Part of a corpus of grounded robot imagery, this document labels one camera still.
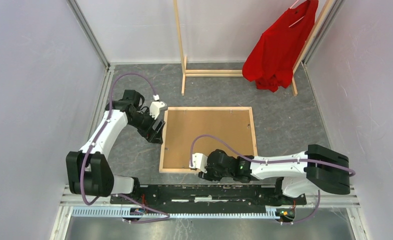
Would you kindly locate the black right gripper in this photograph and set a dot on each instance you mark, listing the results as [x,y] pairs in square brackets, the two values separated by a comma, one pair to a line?
[208,175]

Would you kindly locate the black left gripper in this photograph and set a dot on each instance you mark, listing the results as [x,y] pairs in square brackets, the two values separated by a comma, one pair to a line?
[152,135]

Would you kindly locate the brown backing board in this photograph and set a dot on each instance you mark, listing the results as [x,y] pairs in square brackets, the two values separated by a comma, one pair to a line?
[209,129]

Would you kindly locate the white wooden picture frame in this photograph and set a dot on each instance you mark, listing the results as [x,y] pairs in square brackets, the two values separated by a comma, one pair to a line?
[161,145]

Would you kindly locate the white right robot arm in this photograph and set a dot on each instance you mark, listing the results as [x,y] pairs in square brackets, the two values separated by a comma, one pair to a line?
[317,168]

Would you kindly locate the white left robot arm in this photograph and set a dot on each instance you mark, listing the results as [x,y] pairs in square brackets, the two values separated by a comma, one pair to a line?
[88,170]

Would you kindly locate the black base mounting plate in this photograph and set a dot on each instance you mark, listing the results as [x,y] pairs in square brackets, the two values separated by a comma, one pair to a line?
[154,195]

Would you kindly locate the red t-shirt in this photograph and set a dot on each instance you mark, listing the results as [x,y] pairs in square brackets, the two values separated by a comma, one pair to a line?
[270,63]

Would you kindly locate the wooden clothes rack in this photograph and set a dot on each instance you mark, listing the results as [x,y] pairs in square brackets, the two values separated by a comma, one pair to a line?
[320,21]

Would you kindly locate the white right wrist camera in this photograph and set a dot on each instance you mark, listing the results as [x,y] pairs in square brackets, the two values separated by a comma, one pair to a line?
[198,162]

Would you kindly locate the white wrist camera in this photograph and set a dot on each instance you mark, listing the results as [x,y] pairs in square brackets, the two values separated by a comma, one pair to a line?
[157,106]
[198,162]

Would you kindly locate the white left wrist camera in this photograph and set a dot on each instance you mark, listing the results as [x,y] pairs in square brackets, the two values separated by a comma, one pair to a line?
[157,106]

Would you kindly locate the aluminium rail with cable comb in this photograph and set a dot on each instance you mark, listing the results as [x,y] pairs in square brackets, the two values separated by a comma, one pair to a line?
[176,209]

